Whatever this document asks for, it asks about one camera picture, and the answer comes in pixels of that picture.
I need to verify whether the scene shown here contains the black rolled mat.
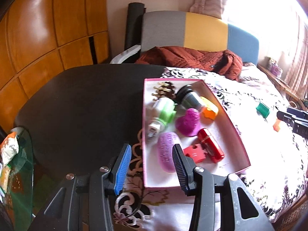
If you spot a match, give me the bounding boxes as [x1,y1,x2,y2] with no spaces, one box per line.
[124,2,146,53]

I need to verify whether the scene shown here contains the red translucent plastic part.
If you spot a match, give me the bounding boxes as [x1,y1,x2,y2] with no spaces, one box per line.
[197,128,225,163]

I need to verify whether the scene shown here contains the purple gift box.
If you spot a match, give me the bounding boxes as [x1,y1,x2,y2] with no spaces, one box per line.
[267,57,283,75]

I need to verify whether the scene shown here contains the rust quilted jacket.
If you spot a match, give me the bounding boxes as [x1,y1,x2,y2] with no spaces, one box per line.
[135,46,243,82]

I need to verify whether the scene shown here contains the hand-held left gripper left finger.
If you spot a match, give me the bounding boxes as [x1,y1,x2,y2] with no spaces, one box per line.
[28,143,132,231]

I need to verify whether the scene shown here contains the white embroidered tablecloth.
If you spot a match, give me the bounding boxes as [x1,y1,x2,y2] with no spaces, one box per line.
[113,66,308,231]

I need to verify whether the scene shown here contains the purple oval toy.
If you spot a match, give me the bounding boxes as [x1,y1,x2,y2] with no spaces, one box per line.
[157,132,182,174]

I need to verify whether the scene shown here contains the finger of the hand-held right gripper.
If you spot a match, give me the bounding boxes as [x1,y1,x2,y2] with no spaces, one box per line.
[292,122,308,136]
[277,107,308,126]

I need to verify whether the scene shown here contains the wooden window shelf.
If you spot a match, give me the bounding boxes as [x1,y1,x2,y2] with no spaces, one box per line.
[257,64,308,106]

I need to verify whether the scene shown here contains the purple perforated toy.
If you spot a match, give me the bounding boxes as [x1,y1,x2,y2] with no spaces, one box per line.
[175,108,201,136]

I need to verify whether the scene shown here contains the red puzzle piece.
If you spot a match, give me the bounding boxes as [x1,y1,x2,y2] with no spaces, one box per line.
[183,143,207,164]

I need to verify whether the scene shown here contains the orange white snack bag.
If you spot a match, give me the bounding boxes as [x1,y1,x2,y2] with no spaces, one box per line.
[0,133,20,165]

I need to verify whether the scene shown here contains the pink cardboard box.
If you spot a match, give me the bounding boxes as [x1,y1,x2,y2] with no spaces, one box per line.
[142,78,251,188]

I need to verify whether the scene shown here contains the woven rattan chair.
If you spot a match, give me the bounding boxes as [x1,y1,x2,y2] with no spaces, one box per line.
[272,195,308,231]

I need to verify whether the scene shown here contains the yellow green snack packet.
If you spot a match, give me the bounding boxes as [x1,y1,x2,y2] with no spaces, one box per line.
[0,166,12,188]

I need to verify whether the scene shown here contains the white padded armrest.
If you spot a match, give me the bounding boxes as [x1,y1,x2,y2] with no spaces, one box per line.
[111,44,141,64]

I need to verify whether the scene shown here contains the small orange plastic toy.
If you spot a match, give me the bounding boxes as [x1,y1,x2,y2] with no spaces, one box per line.
[200,96,219,121]

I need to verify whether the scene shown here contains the window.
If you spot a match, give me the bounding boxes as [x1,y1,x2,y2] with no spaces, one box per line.
[221,0,308,41]

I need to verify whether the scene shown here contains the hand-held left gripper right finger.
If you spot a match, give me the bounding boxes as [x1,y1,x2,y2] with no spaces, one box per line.
[172,144,276,231]

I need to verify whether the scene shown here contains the wooden wardrobe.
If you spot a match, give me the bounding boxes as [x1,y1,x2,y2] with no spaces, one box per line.
[0,0,111,135]

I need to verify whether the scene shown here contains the round glass side table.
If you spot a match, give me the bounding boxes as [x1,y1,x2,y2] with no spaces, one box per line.
[0,126,34,222]

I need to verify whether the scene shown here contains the pale pink duvet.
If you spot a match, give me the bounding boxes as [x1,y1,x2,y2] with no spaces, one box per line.
[237,63,289,101]

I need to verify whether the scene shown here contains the green plastic spool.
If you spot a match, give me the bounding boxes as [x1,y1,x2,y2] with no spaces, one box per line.
[255,102,271,118]

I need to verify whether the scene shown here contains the black grey cylinder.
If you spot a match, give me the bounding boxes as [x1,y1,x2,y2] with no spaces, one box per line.
[175,85,205,110]

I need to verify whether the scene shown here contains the green white plastic toy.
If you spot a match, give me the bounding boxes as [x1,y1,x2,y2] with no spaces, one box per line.
[147,97,178,140]

